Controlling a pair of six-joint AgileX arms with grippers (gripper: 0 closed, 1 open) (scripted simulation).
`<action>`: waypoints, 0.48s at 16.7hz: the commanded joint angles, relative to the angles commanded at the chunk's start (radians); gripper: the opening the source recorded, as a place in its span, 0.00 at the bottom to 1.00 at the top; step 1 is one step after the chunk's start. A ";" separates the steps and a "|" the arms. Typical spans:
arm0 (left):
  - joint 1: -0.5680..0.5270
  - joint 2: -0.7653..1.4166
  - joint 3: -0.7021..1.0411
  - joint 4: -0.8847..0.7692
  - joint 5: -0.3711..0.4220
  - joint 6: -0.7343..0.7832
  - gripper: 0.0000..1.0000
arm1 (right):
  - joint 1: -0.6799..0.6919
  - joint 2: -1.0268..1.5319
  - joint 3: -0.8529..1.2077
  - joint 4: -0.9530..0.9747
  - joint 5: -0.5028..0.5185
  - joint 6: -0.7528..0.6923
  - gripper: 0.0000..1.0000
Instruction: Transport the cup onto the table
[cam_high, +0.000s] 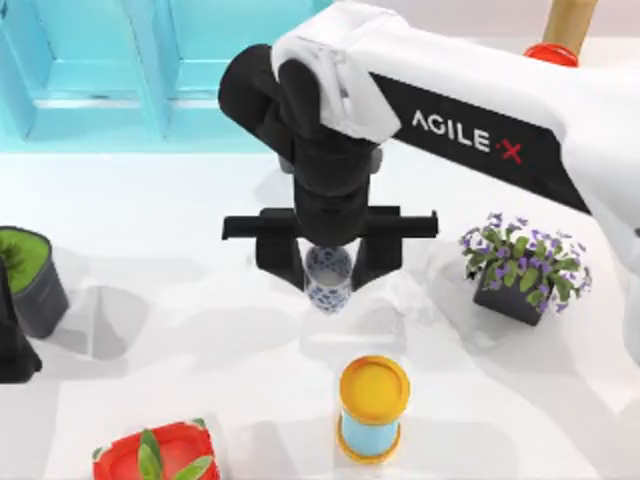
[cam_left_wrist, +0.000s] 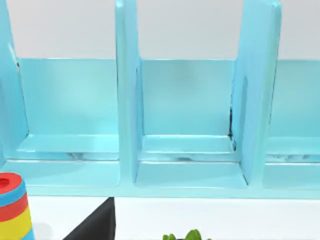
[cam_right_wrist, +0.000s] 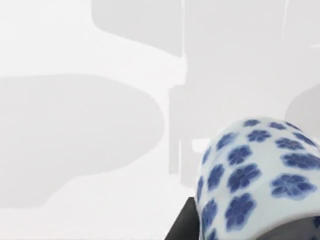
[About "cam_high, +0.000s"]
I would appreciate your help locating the white and blue patterned cup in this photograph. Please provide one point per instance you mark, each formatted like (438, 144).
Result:
(327, 301)

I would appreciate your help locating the yellow and light blue can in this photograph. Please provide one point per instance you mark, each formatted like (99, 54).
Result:
(372, 395)

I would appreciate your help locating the purple flowers in black pot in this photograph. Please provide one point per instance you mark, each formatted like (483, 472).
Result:
(520, 280)

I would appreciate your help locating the grey pot with green moss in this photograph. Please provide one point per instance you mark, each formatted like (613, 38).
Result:
(35, 280)

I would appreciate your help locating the red pot with green plant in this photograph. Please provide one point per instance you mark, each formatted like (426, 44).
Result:
(125, 457)

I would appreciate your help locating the light blue rack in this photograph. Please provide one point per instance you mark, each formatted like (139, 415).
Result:
(100, 75)

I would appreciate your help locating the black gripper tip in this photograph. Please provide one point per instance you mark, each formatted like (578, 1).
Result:
(12, 345)

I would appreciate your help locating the tan post with red base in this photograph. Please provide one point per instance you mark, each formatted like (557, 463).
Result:
(567, 25)

